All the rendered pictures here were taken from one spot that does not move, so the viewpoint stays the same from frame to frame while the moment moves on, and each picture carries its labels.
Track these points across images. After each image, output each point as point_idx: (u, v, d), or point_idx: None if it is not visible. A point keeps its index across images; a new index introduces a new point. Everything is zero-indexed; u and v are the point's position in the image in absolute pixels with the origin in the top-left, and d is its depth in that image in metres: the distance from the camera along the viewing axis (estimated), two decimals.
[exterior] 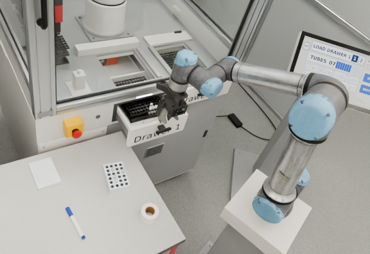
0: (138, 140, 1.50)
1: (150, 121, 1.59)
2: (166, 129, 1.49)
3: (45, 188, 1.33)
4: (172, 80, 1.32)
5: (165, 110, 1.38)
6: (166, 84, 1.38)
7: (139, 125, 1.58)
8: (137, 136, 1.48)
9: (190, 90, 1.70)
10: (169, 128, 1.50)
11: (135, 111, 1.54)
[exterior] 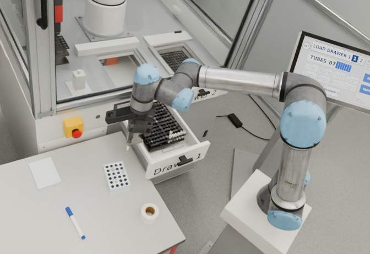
0: (158, 172, 1.41)
1: (169, 150, 1.50)
2: (188, 161, 1.40)
3: (45, 188, 1.33)
4: (131, 103, 1.16)
5: (136, 133, 1.24)
6: (119, 112, 1.20)
7: (157, 154, 1.49)
8: (157, 169, 1.39)
9: None
10: (191, 158, 1.41)
11: (154, 140, 1.45)
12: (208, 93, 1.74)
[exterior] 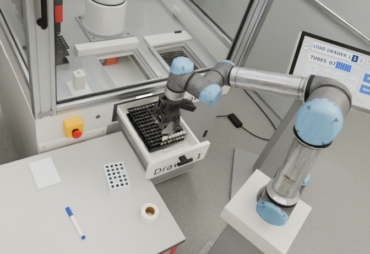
0: (158, 172, 1.41)
1: (169, 150, 1.50)
2: (188, 161, 1.40)
3: (45, 188, 1.33)
4: None
5: None
6: (185, 101, 1.34)
7: (157, 154, 1.49)
8: (157, 169, 1.39)
9: None
10: (191, 158, 1.41)
11: (154, 140, 1.45)
12: None
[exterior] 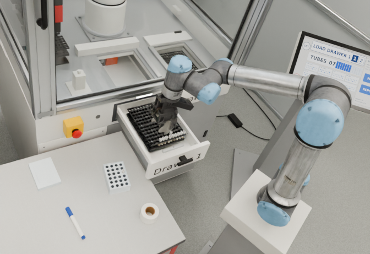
0: (158, 172, 1.41)
1: (169, 150, 1.50)
2: (188, 161, 1.40)
3: (45, 188, 1.33)
4: None
5: None
6: (183, 100, 1.33)
7: (157, 154, 1.49)
8: (157, 169, 1.39)
9: None
10: (191, 158, 1.41)
11: (154, 140, 1.45)
12: None
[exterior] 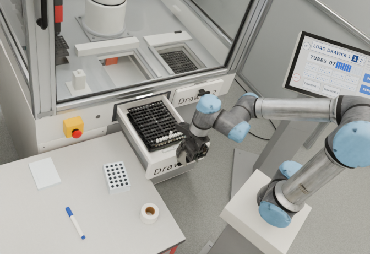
0: (158, 172, 1.41)
1: (169, 150, 1.50)
2: (188, 161, 1.40)
3: (45, 188, 1.33)
4: (193, 123, 1.28)
5: (185, 152, 1.33)
6: (186, 126, 1.33)
7: (157, 154, 1.49)
8: (157, 169, 1.39)
9: (190, 90, 1.70)
10: None
11: (154, 140, 1.45)
12: (208, 93, 1.74)
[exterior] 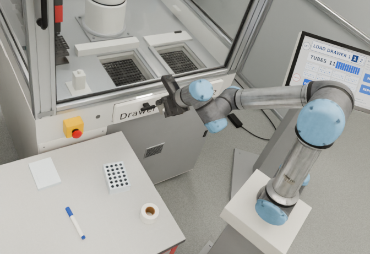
0: (124, 117, 1.57)
1: None
2: (150, 107, 1.56)
3: (45, 188, 1.33)
4: None
5: (163, 106, 1.39)
6: (172, 84, 1.35)
7: None
8: (123, 114, 1.55)
9: None
10: (153, 105, 1.58)
11: None
12: None
